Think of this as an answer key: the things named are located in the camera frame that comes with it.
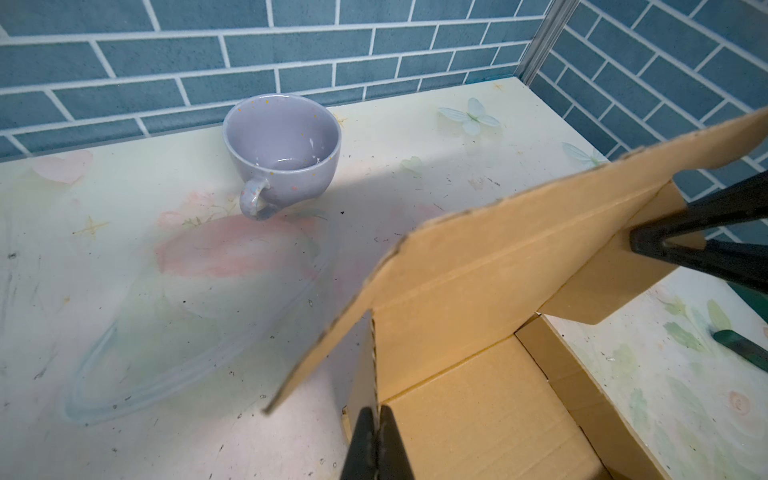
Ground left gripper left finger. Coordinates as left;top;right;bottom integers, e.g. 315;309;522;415
340;407;378;480

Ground lavender ceramic cup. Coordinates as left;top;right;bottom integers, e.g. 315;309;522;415
222;94;342;220

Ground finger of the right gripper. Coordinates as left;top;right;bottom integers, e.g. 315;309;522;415
630;172;767;252
630;238;767;294

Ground green pliers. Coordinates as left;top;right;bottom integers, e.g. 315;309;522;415
711;282;768;373

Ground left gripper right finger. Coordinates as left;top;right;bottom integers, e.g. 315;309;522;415
377;405;415;480

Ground brown cardboard box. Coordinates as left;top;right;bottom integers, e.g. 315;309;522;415
270;110;767;479

